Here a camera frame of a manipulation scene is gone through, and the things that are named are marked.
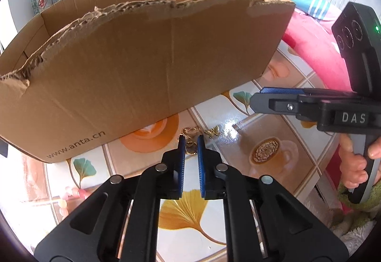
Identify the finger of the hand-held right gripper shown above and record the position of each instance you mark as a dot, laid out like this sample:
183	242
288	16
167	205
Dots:
285	107
279	90

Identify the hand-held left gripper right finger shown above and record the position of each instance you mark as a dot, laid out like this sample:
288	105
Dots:
201	166

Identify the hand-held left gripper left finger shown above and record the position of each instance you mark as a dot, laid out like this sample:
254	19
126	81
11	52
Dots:
181	166

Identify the gold heart pendant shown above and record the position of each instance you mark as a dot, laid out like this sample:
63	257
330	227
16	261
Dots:
190	130

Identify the gold butterfly charm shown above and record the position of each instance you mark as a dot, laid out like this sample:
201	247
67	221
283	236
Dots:
212	130

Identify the brown cardboard box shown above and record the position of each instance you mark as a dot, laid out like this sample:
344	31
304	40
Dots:
119	71

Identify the person's right hand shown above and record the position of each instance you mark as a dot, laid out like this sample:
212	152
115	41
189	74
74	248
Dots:
351	169

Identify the ginkgo patterned tablecloth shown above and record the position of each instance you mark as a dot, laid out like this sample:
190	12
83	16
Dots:
244	137

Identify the pink floral blanket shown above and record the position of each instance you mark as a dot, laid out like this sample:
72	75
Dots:
312	47

